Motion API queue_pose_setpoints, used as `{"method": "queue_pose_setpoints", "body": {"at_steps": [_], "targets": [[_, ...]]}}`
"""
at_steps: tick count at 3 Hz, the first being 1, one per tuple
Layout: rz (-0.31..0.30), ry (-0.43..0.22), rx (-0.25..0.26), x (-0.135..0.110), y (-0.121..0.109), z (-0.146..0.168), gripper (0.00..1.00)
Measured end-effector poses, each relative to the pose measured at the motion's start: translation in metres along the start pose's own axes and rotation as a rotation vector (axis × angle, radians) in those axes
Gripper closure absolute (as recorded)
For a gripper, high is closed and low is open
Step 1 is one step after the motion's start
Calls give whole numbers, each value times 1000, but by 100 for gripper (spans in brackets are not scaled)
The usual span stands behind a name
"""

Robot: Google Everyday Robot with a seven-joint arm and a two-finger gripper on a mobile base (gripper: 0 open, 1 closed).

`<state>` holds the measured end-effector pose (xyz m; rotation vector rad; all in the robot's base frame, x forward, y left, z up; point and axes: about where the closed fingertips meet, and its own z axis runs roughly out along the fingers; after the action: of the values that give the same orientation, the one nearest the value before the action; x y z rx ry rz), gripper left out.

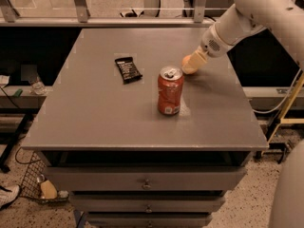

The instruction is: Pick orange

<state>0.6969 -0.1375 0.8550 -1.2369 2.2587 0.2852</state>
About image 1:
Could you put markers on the metal railing frame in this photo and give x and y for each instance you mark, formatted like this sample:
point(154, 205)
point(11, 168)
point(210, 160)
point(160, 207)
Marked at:
point(97, 13)

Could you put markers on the middle grey drawer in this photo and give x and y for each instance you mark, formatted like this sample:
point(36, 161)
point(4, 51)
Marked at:
point(148, 203)

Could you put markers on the red soda can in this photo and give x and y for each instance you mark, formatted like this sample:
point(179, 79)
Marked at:
point(170, 84)

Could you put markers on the top grey drawer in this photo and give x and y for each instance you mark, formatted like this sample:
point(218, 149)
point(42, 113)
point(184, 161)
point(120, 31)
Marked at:
point(157, 178)

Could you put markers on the grey drawer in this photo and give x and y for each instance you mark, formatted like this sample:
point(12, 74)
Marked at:
point(153, 220)
point(157, 178)
point(148, 203)

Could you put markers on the yellow bottle in basket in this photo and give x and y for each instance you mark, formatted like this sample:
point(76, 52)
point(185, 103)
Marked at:
point(48, 190)

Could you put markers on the bottom grey drawer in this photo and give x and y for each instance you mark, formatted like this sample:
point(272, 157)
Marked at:
point(153, 220)

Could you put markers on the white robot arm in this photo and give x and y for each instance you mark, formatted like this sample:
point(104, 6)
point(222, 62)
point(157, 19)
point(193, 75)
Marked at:
point(283, 18)

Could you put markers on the orange fruit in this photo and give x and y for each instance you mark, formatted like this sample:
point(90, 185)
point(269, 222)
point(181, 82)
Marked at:
point(184, 64)

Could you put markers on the black snack bar wrapper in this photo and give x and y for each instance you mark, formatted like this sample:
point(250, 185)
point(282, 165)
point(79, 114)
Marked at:
point(128, 70)

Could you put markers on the white sneaker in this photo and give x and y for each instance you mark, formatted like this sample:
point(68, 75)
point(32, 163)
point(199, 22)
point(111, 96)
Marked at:
point(8, 195)

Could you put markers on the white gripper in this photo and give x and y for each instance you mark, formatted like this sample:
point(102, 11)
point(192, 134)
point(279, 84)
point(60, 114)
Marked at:
point(213, 44)

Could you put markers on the black wire basket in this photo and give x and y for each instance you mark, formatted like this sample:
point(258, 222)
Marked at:
point(32, 180)

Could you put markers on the grey drawer cabinet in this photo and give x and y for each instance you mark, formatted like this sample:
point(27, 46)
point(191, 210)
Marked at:
point(92, 119)

